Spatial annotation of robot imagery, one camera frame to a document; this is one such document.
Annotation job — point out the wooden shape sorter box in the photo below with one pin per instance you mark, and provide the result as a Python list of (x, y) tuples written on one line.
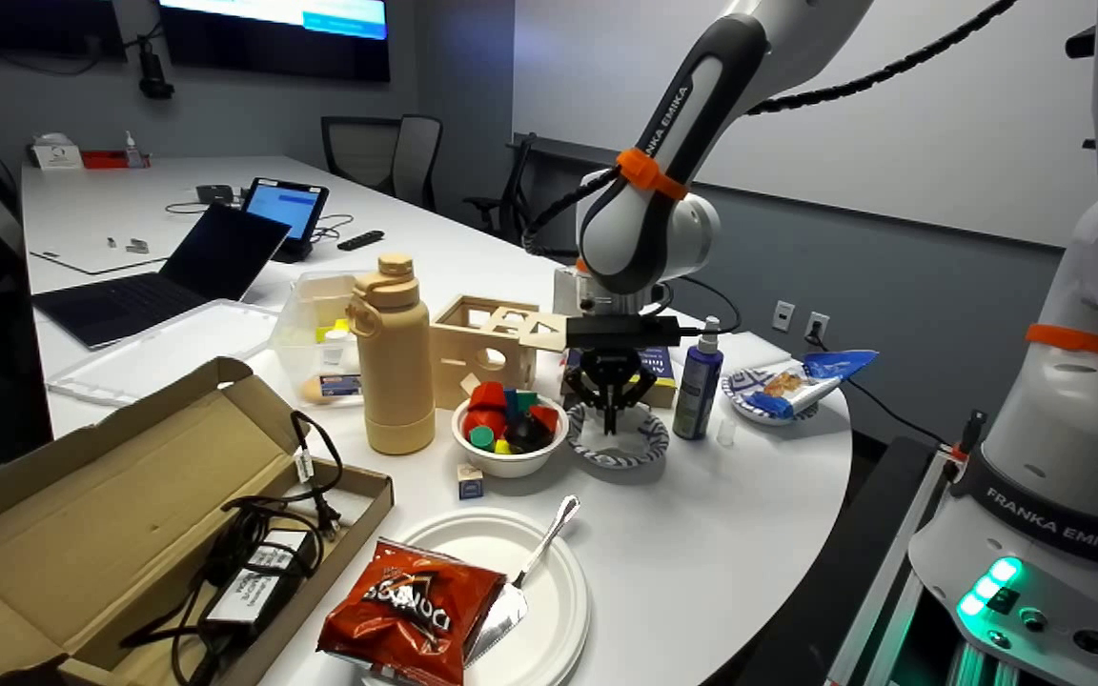
[(461, 364)]

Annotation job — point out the teal toy block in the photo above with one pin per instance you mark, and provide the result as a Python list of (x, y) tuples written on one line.
[(481, 436)]

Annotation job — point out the small blue white cube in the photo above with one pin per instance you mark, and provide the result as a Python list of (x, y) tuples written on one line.
[(471, 483)]

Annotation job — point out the white disposable plate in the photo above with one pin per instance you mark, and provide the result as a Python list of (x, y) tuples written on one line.
[(551, 623)]

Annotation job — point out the red toy block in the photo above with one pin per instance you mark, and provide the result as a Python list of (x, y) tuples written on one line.
[(489, 393), (548, 418)]

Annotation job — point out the white small box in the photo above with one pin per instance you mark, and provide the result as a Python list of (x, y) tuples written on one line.
[(54, 154)]

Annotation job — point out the black mesh office chair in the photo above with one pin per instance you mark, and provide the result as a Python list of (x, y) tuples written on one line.
[(417, 158), (514, 196), (359, 149)]

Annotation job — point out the black power adapter brick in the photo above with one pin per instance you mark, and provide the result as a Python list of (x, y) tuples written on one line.
[(259, 578)]

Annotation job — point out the black tablet with lit screen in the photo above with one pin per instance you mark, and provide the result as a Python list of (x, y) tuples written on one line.
[(283, 209)]

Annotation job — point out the white wall outlet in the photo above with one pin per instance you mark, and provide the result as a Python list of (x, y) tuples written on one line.
[(782, 313), (818, 327)]

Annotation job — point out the black laptop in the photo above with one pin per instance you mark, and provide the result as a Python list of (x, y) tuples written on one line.
[(193, 259)]

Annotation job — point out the tan water bottle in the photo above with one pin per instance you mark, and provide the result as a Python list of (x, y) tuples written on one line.
[(393, 366)]

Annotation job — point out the black conference camera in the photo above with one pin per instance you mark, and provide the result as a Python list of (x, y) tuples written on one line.
[(153, 69)]

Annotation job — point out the red flat item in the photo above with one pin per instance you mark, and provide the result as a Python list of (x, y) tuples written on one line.
[(104, 163)]

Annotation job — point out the dark green toy block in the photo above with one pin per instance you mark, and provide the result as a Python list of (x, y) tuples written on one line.
[(519, 404)]

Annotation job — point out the black remote control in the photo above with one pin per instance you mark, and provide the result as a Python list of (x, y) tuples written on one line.
[(359, 239)]

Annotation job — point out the blue patterned paper bowl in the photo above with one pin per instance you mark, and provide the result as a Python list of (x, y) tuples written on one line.
[(649, 459)]

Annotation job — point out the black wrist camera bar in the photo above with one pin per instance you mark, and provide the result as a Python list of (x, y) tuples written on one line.
[(623, 329)]

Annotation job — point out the small blue labelled box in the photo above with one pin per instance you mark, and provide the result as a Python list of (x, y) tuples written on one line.
[(340, 388)]

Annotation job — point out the white ceramic bowl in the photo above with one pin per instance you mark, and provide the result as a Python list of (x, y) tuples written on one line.
[(506, 463)]

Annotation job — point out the blue green spray bottle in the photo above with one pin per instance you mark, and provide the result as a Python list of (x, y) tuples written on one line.
[(698, 388)]

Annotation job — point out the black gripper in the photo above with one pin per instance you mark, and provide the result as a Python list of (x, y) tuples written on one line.
[(617, 364)]

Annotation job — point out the blue hardcover book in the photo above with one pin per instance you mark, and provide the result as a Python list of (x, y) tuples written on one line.
[(660, 375)]

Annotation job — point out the small black device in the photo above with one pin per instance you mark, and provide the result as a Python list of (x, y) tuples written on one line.
[(214, 196)]

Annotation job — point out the white plastic spoon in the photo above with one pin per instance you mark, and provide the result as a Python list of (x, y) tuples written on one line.
[(548, 539)]

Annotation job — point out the open cardboard box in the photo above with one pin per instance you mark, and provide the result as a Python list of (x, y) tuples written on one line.
[(79, 510)]

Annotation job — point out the aluminium robot stand frame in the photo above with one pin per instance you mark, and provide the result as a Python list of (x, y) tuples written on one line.
[(886, 595)]

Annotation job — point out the white wall whiteboard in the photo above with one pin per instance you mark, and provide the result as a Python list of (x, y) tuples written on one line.
[(954, 154)]

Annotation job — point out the blue white snack packet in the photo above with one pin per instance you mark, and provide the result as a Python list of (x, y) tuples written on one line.
[(818, 375)]

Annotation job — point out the red chip bag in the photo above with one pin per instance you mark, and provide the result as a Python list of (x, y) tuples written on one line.
[(410, 610)]

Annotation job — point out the wall mounted TV screen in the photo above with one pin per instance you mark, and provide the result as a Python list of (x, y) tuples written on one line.
[(276, 31)]

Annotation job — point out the yellow toy block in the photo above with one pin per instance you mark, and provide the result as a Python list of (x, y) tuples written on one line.
[(500, 447)]

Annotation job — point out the blue patterned paper plate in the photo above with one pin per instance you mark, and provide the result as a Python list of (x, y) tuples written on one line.
[(742, 397)]

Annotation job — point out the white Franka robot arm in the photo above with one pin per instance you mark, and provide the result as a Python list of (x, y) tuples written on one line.
[(1086, 422)]

